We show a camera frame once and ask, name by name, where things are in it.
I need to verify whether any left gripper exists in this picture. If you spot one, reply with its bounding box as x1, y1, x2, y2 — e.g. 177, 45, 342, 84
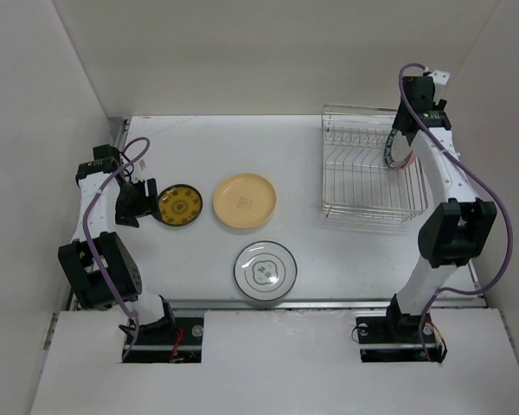
116, 178, 160, 227

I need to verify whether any small brown plate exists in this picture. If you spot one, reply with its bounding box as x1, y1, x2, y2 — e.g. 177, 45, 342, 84
154, 184, 203, 227

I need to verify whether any yellow wooden plate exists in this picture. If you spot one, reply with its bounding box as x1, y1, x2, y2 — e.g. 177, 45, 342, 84
213, 173, 277, 229

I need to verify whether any white patterned plate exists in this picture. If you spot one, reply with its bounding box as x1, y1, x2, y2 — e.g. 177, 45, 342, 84
234, 240, 298, 303

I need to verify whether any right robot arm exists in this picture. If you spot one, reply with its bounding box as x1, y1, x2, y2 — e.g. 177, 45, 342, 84
383, 71, 497, 343

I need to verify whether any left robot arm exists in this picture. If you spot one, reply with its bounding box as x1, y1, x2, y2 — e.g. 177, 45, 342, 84
58, 144, 176, 343

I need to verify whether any pink rimmed plate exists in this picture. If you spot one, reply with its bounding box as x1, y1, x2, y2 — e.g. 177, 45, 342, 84
383, 129, 416, 169

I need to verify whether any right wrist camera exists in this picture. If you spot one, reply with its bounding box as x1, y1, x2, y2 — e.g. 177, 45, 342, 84
424, 70, 451, 94

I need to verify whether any wire dish rack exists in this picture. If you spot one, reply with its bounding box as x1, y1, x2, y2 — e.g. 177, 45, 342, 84
321, 104, 429, 225

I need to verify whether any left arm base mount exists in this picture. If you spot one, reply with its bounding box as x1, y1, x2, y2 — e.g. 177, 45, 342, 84
119, 316, 204, 364

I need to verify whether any front aluminium rail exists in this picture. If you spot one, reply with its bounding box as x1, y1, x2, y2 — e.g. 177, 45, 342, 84
71, 297, 488, 311

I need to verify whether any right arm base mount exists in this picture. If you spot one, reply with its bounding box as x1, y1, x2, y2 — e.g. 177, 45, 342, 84
354, 315, 448, 363

